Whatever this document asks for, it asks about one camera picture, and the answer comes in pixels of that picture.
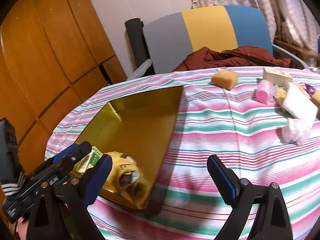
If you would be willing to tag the gold metal tin tray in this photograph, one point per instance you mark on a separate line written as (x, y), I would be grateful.
(140, 125)

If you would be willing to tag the pink hair roller clip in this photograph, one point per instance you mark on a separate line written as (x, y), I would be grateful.
(264, 92)

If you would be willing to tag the black rolled mat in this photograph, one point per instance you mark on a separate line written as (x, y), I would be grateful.
(134, 30)

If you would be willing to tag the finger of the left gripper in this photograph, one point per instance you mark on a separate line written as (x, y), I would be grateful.
(49, 170)
(70, 152)

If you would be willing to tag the white foam block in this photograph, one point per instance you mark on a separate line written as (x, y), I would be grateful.
(299, 105)

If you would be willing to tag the wooden wardrobe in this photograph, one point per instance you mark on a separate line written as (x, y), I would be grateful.
(55, 55)

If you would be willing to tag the person left hand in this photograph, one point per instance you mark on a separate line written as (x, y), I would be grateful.
(22, 226)

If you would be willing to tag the dark red garment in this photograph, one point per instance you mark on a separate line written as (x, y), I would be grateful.
(205, 58)

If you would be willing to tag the yellow sponge block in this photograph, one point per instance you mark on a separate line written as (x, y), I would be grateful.
(225, 79)

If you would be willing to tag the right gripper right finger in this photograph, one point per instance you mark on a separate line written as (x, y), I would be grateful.
(272, 219)

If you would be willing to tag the purple foil packet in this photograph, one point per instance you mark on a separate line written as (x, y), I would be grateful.
(310, 90)

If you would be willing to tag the striped pink green tablecloth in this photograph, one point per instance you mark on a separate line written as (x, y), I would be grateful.
(245, 134)

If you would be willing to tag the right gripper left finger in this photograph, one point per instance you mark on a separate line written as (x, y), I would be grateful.
(60, 212)

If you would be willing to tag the beige cardboard box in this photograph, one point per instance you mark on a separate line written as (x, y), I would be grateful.
(276, 76)

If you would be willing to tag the clear plastic bag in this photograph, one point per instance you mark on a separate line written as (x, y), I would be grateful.
(297, 130)

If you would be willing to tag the grey yellow blue chair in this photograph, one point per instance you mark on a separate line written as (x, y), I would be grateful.
(170, 39)

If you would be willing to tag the green white small carton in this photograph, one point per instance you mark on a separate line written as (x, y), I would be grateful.
(87, 162)

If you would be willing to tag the patterned pink curtain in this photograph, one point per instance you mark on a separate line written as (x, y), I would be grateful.
(287, 20)

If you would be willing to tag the white chair armrest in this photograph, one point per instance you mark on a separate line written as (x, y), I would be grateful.
(140, 71)

